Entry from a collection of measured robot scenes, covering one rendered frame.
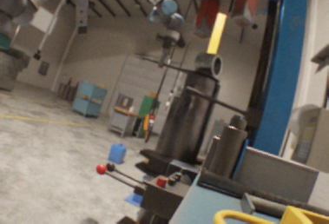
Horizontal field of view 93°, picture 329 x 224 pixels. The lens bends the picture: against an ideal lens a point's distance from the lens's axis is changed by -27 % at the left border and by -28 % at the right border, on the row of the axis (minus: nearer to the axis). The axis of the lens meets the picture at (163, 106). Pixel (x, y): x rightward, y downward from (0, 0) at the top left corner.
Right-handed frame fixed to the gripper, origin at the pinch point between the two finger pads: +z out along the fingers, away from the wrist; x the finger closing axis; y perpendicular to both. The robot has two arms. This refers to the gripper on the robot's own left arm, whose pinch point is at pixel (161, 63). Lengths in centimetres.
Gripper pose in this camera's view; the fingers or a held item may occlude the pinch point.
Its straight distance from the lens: 122.8
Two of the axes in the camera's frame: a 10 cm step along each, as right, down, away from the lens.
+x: 0.4, 0.6, 10.0
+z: -3.3, 9.4, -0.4
